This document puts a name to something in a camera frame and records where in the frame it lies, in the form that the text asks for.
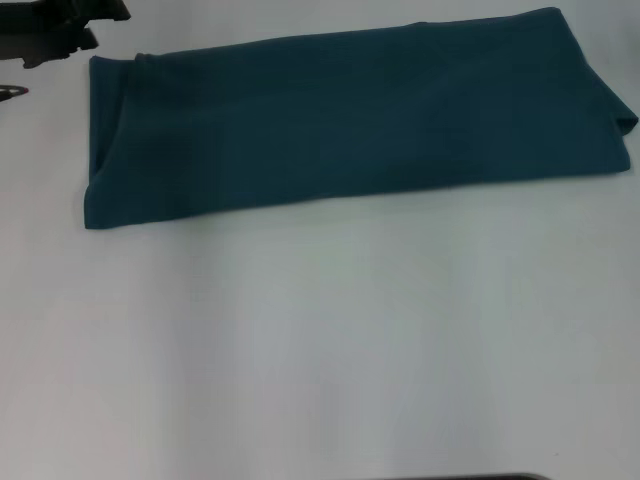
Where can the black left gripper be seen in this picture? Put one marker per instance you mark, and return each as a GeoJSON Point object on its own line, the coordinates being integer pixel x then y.
{"type": "Point", "coordinates": [35, 35]}

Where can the teal t-shirt with cream print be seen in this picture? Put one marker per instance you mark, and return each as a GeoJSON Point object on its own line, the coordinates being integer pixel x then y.
{"type": "Point", "coordinates": [350, 115]}

